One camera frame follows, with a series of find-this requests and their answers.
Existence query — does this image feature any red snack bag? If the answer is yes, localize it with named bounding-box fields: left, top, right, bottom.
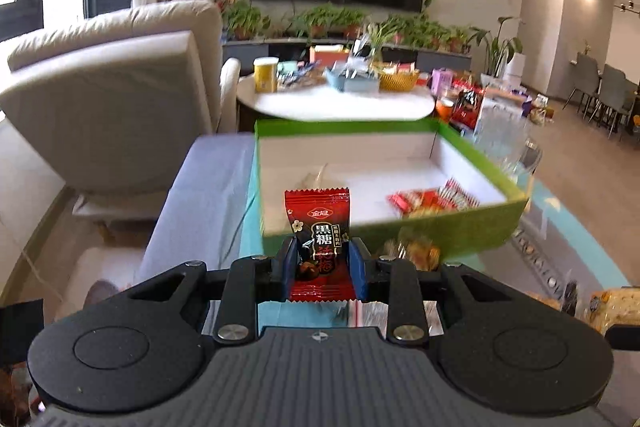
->
left=452, top=89, right=486, bottom=128

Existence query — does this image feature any round white table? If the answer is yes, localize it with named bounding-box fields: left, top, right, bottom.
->
left=236, top=74, right=436, bottom=124

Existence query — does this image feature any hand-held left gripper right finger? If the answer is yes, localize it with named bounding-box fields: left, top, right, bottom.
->
left=348, top=237, right=522, bottom=348

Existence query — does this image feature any red candy packet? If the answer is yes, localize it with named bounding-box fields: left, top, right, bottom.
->
left=284, top=187, right=358, bottom=304

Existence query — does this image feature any blue plastic basket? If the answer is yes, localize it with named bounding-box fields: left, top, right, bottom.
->
left=325, top=67, right=381, bottom=92

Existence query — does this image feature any green cardboard box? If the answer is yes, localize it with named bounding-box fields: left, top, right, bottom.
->
left=252, top=117, right=533, bottom=265

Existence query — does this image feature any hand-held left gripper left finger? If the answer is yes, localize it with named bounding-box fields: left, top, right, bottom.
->
left=120, top=237, right=301, bottom=347

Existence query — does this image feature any yellow bread packet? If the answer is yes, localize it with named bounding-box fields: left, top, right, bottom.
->
left=585, top=287, right=640, bottom=334

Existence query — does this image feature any pink box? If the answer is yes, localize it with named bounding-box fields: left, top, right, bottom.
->
left=431, top=69, right=453, bottom=98

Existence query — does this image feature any cream sofa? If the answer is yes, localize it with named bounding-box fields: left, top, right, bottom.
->
left=0, top=0, right=242, bottom=204

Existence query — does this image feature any grey-blue blanket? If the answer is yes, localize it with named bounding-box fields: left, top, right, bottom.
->
left=137, top=132, right=261, bottom=303

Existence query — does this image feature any potted green plant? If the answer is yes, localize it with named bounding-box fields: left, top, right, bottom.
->
left=300, top=4, right=366, bottom=40
left=227, top=2, right=271, bottom=40
left=395, top=17, right=473, bottom=54

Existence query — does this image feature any dark cloth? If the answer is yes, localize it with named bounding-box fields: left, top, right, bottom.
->
left=0, top=299, right=45, bottom=365

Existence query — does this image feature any dark snack packet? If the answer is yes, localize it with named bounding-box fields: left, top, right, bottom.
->
left=279, top=62, right=321, bottom=86

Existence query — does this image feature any orange box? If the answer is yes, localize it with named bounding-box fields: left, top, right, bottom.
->
left=309, top=46, right=351, bottom=66

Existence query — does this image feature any grey dining chair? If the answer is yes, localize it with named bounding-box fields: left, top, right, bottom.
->
left=590, top=64, right=630, bottom=138
left=565, top=52, right=601, bottom=108

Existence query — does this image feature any clear cookie packet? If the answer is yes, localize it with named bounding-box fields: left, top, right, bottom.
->
left=382, top=232, right=442, bottom=271

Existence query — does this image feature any clear glass mug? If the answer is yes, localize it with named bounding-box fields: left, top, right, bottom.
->
left=472, top=107, right=543, bottom=188

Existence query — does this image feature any yellow canister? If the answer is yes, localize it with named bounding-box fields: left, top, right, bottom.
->
left=253, top=57, right=279, bottom=94

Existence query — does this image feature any red snack packet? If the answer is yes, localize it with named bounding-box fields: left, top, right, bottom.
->
left=387, top=179, right=481, bottom=219

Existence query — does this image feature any wicker basket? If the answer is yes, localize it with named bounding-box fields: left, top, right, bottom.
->
left=377, top=69, right=421, bottom=92

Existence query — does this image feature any dark grey television cabinet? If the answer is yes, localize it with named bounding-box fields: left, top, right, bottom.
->
left=222, top=38, right=473, bottom=68

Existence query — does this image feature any large leafy plant white pot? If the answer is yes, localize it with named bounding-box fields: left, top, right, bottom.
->
left=470, top=16, right=527, bottom=82

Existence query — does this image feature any spider plant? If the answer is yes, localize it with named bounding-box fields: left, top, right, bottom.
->
left=360, top=22, right=406, bottom=62

